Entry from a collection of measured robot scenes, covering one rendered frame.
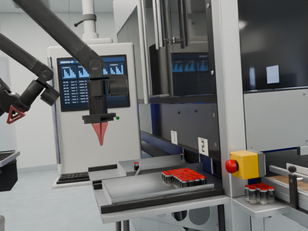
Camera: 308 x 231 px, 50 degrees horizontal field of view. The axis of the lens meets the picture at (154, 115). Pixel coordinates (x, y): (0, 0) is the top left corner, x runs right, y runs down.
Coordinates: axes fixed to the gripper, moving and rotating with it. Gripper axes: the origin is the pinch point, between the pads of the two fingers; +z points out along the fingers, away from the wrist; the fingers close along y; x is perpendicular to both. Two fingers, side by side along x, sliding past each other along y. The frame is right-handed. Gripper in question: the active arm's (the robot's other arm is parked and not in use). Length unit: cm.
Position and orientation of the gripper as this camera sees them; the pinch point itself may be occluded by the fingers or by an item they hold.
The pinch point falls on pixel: (101, 142)
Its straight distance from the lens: 105.4
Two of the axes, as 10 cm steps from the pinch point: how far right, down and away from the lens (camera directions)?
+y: 9.6, -0.9, 2.5
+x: -2.5, -0.2, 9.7
